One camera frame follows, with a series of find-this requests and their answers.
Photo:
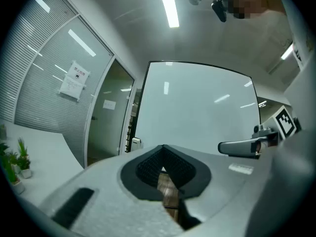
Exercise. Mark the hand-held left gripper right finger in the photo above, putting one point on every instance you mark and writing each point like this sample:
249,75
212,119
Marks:
222,181

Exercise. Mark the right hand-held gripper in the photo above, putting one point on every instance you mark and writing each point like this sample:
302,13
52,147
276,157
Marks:
284,122

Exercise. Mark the small spiky potted plant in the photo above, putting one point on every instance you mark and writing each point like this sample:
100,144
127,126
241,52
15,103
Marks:
17,186
22,147

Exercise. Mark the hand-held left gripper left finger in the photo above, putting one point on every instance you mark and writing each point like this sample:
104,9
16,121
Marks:
111,206

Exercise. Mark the glass door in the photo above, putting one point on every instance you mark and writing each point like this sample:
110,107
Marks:
108,122

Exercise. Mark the long ceiling light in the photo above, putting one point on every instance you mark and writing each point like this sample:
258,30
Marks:
169,6

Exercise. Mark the black head camera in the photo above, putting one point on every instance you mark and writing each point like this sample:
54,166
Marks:
219,9

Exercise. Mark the small dark green potted plant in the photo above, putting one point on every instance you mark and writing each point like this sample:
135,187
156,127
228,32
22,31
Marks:
3,149
25,165

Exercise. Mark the small white paper sheet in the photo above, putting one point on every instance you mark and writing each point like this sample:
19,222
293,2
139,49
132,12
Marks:
109,104

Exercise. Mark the white table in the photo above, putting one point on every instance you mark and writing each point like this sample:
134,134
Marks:
49,152

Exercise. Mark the large white whiteboard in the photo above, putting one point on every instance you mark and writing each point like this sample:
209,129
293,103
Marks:
142,95

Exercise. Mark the white paper notice holder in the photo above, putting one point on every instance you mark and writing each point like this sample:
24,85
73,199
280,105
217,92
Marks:
74,80

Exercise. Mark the short ceiling light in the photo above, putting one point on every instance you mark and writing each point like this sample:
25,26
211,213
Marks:
287,51

